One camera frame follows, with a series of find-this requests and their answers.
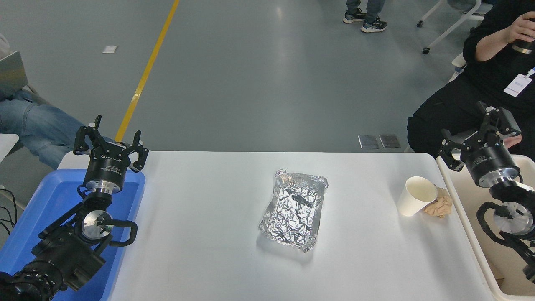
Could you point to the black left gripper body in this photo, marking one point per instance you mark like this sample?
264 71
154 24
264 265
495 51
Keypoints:
106 169

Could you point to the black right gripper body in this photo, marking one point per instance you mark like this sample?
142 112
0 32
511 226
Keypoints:
491 161

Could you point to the white paper cup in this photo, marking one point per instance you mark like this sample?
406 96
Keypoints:
416 194

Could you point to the dark flask with silver band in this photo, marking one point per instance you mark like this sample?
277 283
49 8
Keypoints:
524 46

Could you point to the person's forearm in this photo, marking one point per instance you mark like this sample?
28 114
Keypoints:
491 46

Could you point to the person's hand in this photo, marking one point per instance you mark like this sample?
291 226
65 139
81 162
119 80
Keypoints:
513 141
520 27

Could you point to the white name badge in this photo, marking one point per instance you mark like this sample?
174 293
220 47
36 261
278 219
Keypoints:
517 85

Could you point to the crumpled tan paper ball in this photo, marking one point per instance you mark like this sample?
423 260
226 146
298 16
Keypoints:
441 207

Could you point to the large pale plastic bin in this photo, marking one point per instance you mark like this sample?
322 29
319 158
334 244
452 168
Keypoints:
472 217

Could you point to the silver floor plate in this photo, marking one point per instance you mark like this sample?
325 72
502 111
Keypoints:
389 141
368 141

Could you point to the blue plastic tray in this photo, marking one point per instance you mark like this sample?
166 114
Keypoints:
46 200

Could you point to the small white table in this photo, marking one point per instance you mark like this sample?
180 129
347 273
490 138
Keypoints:
7 146

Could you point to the grey laptop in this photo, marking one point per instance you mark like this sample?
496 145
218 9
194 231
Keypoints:
12 75

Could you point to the white wheeled chair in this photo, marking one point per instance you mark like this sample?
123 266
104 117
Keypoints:
445 29

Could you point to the crinkled foil tray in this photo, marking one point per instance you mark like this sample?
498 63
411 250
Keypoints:
294 209

